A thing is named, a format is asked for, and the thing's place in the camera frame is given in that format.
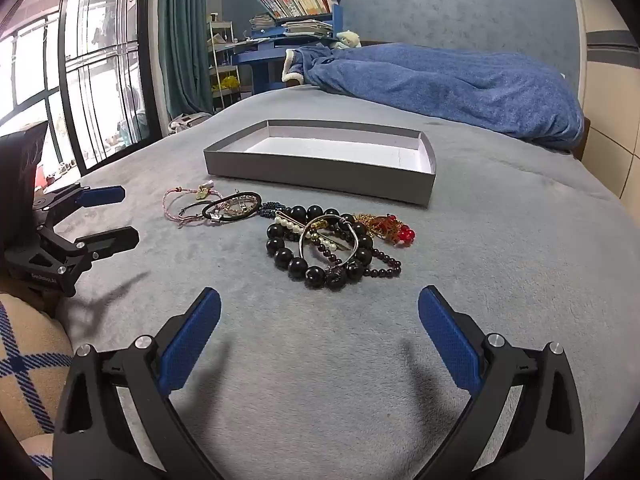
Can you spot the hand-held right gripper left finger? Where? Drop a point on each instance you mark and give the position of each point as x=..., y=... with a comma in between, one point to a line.
x=192, y=345

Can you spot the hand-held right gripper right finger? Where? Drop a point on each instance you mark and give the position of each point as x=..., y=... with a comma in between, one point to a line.
x=450, y=345

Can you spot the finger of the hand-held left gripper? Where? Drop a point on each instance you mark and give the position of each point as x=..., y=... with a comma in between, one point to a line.
x=102, y=195
x=112, y=240

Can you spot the grey cardboard box tray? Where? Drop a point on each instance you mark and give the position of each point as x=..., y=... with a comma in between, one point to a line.
x=320, y=167

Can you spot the person's left forearm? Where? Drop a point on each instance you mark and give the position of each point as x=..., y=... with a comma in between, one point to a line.
x=30, y=360

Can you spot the white grey bag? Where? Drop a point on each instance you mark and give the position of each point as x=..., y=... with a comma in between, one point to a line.
x=187, y=121

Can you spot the black framed window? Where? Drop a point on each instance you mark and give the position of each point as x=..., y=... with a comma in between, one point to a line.
x=62, y=60

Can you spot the silver bangle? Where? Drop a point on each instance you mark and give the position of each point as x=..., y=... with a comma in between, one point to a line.
x=302, y=240

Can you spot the yellow item on cart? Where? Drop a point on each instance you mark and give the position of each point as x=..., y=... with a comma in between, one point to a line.
x=225, y=83

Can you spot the teal curtain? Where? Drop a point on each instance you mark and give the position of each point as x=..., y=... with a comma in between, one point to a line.
x=185, y=35

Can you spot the white rack cart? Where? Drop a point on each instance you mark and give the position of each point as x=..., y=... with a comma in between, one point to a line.
x=220, y=45

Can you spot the blue desk with shelf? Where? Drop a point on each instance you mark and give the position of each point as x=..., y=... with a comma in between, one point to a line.
x=262, y=57

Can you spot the stack of papers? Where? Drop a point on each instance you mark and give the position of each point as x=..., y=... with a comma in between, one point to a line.
x=300, y=27

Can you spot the blue fleece blanket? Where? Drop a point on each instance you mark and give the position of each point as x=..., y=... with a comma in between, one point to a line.
x=440, y=85

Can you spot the row of books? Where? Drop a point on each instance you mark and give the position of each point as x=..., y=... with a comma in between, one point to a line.
x=300, y=2

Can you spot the white plush toy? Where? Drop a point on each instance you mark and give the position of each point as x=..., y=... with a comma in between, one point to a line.
x=348, y=39

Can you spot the beige wardrobe with grey stripe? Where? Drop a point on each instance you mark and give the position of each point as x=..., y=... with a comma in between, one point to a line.
x=610, y=85

